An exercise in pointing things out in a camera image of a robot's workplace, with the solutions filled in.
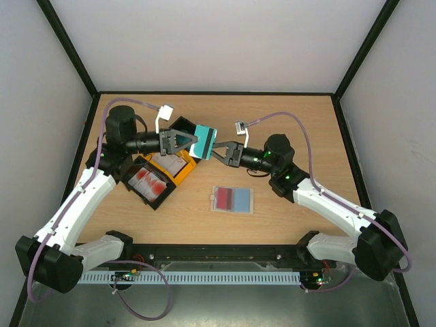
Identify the yellow card bin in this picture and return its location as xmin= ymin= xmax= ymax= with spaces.
xmin=144 ymin=150 xmax=197 ymax=186

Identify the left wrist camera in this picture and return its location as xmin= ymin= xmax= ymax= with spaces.
xmin=155 ymin=104 xmax=174 ymax=134

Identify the black aluminium frame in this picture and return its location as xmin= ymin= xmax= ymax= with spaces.
xmin=8 ymin=0 xmax=422 ymax=327

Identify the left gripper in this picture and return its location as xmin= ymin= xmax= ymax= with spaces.
xmin=126 ymin=129 xmax=198 ymax=157

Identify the white card stack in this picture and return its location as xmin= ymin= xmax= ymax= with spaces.
xmin=162 ymin=155 xmax=187 ymax=177

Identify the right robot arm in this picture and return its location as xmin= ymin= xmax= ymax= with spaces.
xmin=212 ymin=134 xmax=407 ymax=281

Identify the teal credit card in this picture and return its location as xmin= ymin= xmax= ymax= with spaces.
xmin=189 ymin=125 xmax=217 ymax=160

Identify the black bin with teal cards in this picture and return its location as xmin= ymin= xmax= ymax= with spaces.
xmin=170 ymin=116 xmax=196 ymax=135

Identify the beige card holder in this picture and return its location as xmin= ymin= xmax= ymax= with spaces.
xmin=210 ymin=186 xmax=254 ymax=215

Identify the light blue slotted cable duct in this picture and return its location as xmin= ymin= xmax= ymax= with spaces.
xmin=79 ymin=270 xmax=300 ymax=285

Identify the red patterned card stack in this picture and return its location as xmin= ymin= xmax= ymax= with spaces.
xmin=128 ymin=168 xmax=167 ymax=202

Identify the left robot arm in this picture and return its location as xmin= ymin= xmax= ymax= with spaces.
xmin=15 ymin=105 xmax=198 ymax=298

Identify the black bin with red cards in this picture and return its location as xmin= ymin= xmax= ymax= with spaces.
xmin=121 ymin=156 xmax=176 ymax=211

